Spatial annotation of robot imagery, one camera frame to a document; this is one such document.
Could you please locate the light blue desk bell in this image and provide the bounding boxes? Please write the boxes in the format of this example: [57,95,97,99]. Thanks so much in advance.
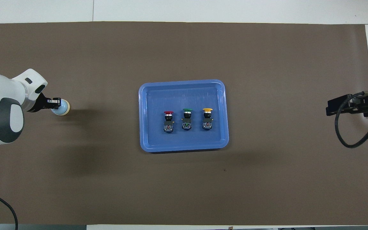
[51,100,71,116]

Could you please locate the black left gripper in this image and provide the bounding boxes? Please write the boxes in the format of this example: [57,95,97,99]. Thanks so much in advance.
[27,93,62,113]

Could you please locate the green push button switch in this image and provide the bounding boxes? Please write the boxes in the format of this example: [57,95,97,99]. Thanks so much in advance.
[181,108,193,130]

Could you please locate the yellow push button switch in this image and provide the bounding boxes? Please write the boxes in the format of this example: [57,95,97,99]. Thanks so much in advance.
[202,108,213,130]

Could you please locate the brown table mat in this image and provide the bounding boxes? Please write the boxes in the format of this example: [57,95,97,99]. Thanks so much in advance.
[0,21,368,226]

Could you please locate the blue plastic tray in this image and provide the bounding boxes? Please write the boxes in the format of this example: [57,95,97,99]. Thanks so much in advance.
[138,79,229,153]

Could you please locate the red push button switch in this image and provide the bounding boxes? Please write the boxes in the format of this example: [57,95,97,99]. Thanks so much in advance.
[163,111,175,133]

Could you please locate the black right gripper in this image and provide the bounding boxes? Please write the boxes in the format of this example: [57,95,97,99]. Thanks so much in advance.
[326,79,368,118]

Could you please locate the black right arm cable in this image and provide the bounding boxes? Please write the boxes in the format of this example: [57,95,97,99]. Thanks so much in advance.
[335,92,368,148]

